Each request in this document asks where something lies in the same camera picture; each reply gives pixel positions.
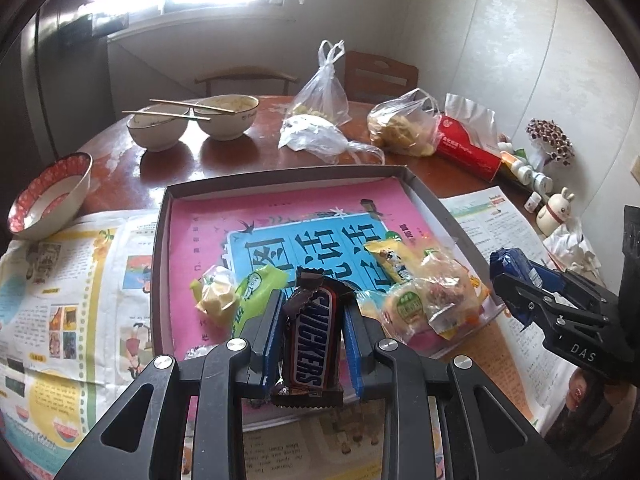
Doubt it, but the white rabbit figurine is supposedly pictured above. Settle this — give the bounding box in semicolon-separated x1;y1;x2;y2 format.
536;187;576;235

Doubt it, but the wooden chair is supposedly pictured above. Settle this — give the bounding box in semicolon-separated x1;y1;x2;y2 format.
345;51;418;103

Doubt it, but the white paper bag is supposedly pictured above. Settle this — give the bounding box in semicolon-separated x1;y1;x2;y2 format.
444;92;501;146

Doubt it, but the white crumpled plastic bag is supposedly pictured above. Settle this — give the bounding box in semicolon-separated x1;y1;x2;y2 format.
278;115;386;165

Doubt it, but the pink and blue book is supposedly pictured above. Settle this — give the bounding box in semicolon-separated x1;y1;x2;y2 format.
167;177;488;411

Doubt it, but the shallow dark cardboard box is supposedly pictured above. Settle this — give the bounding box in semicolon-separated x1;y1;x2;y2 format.
149;165;506;418

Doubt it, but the large colourful newspaper sheet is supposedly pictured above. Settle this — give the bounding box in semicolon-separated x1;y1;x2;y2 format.
0;210;441;480

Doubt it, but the crumpled white tissue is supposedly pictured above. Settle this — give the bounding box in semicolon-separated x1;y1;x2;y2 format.
542;217;606;281

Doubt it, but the beige ceramic bowl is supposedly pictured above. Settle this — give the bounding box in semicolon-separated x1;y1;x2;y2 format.
194;95;261;141
126;107;190;152

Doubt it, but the yellow candy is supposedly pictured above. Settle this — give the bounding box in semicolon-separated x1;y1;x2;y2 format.
190;266;241;331

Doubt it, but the round biscuit with green label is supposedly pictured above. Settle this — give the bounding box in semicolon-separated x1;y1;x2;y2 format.
382;282;436;343

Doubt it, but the dark refrigerator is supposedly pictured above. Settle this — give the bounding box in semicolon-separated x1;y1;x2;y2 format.
20;0;112;161

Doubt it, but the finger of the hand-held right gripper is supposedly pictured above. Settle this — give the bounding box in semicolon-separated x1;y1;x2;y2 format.
492;270;601;342
531;260;609;312

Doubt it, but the brown chocolate bar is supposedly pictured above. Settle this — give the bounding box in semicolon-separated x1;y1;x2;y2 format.
270;266;361;408

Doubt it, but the plastic bag of yellow snacks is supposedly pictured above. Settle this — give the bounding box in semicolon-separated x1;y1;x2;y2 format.
367;88;443;157

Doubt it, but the wooden chopstick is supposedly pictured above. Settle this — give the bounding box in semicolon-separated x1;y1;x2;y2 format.
121;110;212;121
149;99;221;109

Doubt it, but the light green snack packet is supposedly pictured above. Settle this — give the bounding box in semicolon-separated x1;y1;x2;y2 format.
231;265;291;338

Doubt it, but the brown dotted ornament bouquet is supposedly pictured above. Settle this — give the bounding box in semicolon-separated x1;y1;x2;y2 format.
526;118;575;166

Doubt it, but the red patterned bowl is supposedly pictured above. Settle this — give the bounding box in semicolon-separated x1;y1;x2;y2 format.
7;152;94;240

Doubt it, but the golden yellow wafer packet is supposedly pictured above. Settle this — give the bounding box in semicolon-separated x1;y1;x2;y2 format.
364;237;421;286

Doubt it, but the red paper package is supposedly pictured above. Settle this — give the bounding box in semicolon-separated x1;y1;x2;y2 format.
435;115;502;182

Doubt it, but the brown cake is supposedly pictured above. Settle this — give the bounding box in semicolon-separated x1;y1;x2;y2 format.
420;250;481;336

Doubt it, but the blue biscuit packet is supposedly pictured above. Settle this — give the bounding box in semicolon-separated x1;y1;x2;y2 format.
489;247;556;331

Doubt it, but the person's right hand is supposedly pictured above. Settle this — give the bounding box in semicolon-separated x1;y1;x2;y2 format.
565;367;621;423

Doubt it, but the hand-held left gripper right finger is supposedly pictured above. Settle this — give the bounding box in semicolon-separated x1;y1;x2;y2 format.
342;300;576;480

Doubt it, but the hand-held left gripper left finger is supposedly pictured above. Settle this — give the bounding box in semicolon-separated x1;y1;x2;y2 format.
52;289;286;480

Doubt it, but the newspaper sheet with cartoon figures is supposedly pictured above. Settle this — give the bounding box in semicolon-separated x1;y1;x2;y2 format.
437;187;581;431

